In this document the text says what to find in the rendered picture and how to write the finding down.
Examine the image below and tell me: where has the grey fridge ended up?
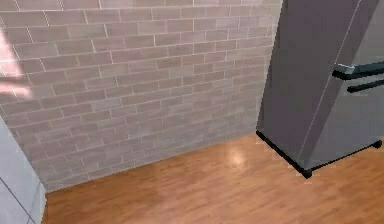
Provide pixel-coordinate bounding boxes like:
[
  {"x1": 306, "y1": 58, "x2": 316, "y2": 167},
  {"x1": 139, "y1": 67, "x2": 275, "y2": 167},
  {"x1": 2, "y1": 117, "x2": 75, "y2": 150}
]
[{"x1": 255, "y1": 0, "x2": 384, "y2": 180}]

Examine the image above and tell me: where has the white cupboard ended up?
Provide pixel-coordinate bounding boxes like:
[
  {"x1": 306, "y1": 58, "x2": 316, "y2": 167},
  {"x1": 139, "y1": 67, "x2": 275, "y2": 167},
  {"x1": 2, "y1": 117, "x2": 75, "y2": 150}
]
[{"x1": 0, "y1": 117, "x2": 47, "y2": 224}]

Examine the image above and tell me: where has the black fridge handle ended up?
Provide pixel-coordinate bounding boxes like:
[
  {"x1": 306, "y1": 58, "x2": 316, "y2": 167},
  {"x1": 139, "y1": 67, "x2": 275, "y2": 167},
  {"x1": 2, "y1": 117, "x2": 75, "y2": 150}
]
[
  {"x1": 332, "y1": 61, "x2": 384, "y2": 81},
  {"x1": 346, "y1": 79, "x2": 384, "y2": 94}
]

